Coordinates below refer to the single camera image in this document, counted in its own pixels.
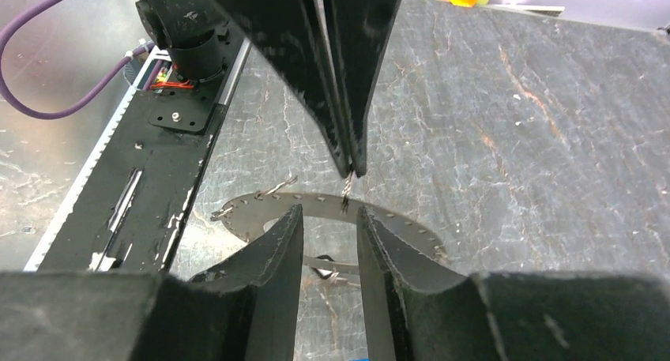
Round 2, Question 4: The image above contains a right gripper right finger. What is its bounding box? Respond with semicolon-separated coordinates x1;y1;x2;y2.
357;209;669;360

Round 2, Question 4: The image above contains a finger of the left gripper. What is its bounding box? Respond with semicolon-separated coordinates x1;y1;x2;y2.
211;0;351;178
323;0;402;177

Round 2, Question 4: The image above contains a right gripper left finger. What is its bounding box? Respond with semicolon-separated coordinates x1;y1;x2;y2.
1;205;303;360

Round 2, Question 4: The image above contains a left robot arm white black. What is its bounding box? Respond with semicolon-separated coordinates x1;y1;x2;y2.
136;0;402;177

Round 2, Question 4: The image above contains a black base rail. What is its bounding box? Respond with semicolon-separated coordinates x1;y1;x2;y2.
36;35;250;272

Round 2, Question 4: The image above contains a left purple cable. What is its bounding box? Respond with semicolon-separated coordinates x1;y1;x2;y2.
0;0;158;122

